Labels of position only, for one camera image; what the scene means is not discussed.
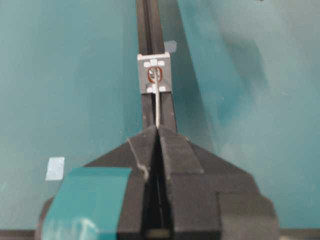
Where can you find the pale tape patch on table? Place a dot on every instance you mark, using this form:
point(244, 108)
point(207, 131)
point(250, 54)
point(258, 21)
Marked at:
point(55, 168)

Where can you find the pale tape patch near rail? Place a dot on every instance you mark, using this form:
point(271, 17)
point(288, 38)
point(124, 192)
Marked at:
point(170, 46)

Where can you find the long black aluminium rail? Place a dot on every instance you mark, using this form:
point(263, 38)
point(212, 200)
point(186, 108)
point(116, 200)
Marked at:
point(158, 108)

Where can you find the black right gripper taped left finger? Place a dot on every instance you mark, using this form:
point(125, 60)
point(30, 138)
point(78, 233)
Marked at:
point(106, 199)

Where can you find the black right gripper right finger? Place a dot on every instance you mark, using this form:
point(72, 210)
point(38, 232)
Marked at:
point(209, 197)

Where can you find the white bracket with hole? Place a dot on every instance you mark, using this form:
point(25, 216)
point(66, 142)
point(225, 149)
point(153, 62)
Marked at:
point(154, 69)

